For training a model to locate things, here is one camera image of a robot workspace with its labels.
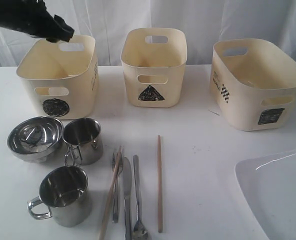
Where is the stainless steel fork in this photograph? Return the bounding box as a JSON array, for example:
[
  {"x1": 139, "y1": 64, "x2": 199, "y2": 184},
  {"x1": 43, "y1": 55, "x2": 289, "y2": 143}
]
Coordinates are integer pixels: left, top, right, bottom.
[{"x1": 112, "y1": 150, "x2": 124, "y2": 224}]

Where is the stainless steel bowl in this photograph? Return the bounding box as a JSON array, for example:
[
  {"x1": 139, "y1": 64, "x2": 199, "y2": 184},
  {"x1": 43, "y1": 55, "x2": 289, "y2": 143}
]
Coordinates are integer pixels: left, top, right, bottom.
[{"x1": 7, "y1": 116, "x2": 64, "y2": 163}]

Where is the wooden chopstick apart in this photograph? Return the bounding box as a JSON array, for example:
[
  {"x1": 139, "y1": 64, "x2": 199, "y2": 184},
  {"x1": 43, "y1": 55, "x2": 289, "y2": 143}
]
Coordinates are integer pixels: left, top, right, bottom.
[{"x1": 157, "y1": 135, "x2": 163, "y2": 233}]

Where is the steel cup with wire handle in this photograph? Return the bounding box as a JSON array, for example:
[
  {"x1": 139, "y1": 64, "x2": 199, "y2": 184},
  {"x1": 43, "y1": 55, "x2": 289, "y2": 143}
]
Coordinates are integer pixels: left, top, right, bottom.
[{"x1": 62, "y1": 117, "x2": 104, "y2": 166}]

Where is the large white square plate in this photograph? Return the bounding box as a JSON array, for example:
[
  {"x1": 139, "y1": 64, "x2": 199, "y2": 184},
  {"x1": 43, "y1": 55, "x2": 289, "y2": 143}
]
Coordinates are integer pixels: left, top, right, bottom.
[{"x1": 235, "y1": 149, "x2": 296, "y2": 240}]

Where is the wooden chopstick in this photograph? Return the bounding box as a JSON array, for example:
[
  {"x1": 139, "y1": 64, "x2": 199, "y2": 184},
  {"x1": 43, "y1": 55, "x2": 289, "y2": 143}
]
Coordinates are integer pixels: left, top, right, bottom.
[{"x1": 98, "y1": 146, "x2": 122, "y2": 240}]

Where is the stainless steel spoon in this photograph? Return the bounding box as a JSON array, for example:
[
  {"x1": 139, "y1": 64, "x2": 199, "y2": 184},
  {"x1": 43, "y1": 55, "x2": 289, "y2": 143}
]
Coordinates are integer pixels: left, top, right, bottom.
[{"x1": 132, "y1": 154, "x2": 150, "y2": 240}]

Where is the cream bin with triangle mark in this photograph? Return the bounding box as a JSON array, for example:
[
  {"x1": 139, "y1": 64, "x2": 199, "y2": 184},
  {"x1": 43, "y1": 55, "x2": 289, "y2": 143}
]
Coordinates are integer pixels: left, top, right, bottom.
[{"x1": 120, "y1": 27, "x2": 188, "y2": 108}]

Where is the stainless steel table knife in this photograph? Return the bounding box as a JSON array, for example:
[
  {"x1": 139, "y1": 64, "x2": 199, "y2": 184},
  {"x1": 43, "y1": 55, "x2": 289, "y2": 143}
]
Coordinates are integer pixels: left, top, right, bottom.
[{"x1": 123, "y1": 157, "x2": 132, "y2": 240}]

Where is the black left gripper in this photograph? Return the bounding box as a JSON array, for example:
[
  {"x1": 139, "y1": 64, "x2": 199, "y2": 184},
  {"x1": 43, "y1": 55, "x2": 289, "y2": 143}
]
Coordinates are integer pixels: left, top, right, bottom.
[{"x1": 21, "y1": 0, "x2": 75, "y2": 43}]

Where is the black covered left robot arm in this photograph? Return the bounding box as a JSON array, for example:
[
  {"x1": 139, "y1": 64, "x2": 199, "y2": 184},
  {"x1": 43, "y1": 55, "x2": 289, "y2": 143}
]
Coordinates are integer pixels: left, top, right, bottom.
[{"x1": 0, "y1": 0, "x2": 75, "y2": 43}]

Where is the cream bin with square mark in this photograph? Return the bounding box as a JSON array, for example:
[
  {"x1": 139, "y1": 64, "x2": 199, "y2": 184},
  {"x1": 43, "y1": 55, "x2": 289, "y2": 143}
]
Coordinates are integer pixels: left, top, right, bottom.
[{"x1": 209, "y1": 38, "x2": 296, "y2": 131}]

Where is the steel mug with loop handle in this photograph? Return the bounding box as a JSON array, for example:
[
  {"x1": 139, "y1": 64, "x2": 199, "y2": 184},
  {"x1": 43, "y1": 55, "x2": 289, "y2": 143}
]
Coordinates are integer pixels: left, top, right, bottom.
[{"x1": 27, "y1": 165, "x2": 93, "y2": 228}]

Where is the cream bin with circle mark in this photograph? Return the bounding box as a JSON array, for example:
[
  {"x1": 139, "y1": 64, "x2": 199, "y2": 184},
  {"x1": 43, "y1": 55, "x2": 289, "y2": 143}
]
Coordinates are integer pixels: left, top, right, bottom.
[{"x1": 16, "y1": 35, "x2": 99, "y2": 120}]

